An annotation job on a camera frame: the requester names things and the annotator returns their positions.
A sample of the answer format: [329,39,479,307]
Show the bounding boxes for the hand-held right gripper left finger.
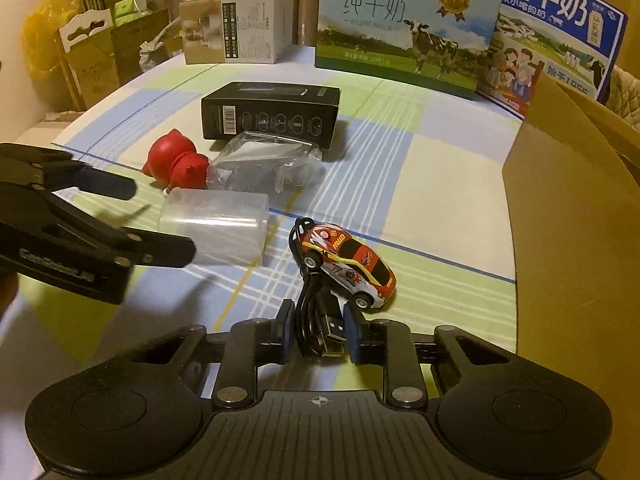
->
[125,300,294,409]

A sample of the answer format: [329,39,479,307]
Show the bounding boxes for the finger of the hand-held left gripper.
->
[47,187,197,269]
[0,143,138,202]

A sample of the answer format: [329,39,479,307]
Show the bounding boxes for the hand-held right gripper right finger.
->
[344,305,512,409]

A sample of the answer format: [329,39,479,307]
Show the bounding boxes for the black usb cable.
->
[289,216,349,359]

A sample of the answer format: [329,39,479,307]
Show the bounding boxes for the clear plastic box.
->
[157,188,270,267]

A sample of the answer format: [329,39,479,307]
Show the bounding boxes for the orange white toy car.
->
[295,221,397,313]

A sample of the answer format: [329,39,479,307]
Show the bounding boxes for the black shaver box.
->
[201,81,343,151]

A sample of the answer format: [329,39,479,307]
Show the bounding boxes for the brown cardboard box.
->
[502,72,640,463]

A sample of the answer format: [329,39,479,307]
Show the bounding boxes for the person's left hand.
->
[0,271,22,313]

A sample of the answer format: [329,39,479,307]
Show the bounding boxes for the red pig toy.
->
[142,128,210,194]

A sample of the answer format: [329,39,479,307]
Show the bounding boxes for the brown carton with white flap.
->
[58,10,122,112]

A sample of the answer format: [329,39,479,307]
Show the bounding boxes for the clear plastic bag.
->
[207,131,324,197]

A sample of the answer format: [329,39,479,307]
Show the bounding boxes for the grey plastic bag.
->
[138,35,167,73]

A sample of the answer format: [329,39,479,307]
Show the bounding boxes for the plain brown carton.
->
[111,9,172,77]

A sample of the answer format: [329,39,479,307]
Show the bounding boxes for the yellow plastic bag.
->
[25,0,85,80]

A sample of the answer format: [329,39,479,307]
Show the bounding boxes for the green tissue packs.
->
[113,0,152,19]

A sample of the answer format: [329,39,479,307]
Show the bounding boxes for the white beige appliance box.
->
[178,0,296,65]

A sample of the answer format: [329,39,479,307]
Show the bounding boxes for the green cow milk carton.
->
[314,0,501,102]

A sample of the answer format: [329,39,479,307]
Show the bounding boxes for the beige quilted chair cover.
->
[606,64,640,127]

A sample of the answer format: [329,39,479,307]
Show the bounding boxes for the blue milk carton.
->
[475,0,629,121]

